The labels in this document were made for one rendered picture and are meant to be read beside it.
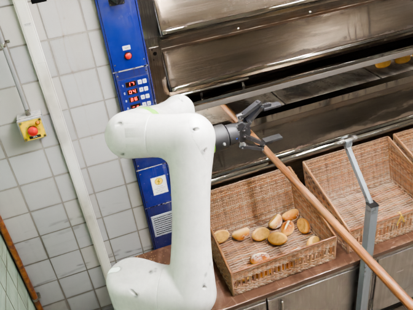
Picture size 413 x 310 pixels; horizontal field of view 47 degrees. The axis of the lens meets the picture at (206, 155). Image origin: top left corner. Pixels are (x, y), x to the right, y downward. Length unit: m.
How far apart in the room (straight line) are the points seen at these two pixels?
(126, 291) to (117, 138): 0.39
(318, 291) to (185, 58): 1.30
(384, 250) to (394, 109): 0.81
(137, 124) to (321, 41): 1.39
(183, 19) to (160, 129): 0.98
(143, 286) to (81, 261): 1.35
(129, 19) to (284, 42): 0.74
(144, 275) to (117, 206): 1.17
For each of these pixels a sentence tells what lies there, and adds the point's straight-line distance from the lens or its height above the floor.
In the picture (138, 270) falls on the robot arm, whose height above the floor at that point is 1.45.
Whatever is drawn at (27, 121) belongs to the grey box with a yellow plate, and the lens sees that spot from 2.04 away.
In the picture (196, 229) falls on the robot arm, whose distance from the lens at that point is 1.18.
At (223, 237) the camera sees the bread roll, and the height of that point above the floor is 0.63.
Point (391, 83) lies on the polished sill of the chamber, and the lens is 2.77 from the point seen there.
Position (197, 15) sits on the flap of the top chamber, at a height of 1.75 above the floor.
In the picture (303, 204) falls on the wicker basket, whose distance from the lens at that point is 2.58.
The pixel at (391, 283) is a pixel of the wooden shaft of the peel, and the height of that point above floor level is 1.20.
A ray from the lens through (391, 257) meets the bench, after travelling 2.63.
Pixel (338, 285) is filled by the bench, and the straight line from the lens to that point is 2.54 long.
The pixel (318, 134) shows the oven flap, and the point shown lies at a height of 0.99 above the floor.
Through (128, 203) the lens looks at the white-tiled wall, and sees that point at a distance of 2.41.
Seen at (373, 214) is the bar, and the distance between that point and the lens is 2.24.
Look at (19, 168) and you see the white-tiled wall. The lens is 2.23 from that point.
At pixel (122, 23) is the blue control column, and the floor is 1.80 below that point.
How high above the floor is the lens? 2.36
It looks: 33 degrees down
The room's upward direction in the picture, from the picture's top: 8 degrees counter-clockwise
